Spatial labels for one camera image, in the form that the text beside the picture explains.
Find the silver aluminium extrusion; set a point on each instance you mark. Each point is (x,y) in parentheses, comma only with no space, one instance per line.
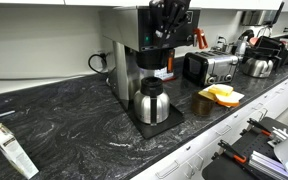
(267,164)

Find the grey metal wall box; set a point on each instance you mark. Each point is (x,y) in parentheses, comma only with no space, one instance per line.
(257,17)

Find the yellow toasted bread slice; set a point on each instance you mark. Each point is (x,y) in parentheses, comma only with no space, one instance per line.
(220,89)

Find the black clamp with orange grip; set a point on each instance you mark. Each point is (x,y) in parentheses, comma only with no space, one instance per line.
(259,126)
(232,151)

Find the dark translucent brown cup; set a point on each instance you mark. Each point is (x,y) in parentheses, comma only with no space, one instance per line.
(203,105)

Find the white lower cabinet drawers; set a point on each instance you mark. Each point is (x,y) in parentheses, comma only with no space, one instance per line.
(210,140)

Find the steel and black toaster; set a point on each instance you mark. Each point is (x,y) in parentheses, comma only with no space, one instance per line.
(217,65)

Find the white upper cabinets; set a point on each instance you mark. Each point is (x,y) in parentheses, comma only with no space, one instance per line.
(84,2)

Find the white square plate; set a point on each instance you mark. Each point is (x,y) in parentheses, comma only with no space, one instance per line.
(239,96)

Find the small handwritten whiteboard sign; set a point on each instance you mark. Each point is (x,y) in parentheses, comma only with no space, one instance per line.
(164,74)

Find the silver metal bracket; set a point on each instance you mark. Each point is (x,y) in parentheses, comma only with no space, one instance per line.
(279,135)

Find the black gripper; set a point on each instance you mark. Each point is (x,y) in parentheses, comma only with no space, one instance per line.
(177,6)

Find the grey marker pen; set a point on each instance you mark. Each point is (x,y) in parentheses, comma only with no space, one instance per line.
(2,115)

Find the stainless steel coffee maker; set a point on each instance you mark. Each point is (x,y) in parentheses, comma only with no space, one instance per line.
(127,30)

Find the steel carafe with black lid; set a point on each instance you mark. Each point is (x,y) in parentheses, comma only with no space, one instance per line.
(144,106)

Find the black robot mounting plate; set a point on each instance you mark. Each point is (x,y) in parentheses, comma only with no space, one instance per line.
(250,145)

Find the white paper carton box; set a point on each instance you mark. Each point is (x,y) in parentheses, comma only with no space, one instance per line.
(14,153)

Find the white bread slice orange crust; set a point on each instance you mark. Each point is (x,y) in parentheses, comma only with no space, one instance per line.
(229,100)

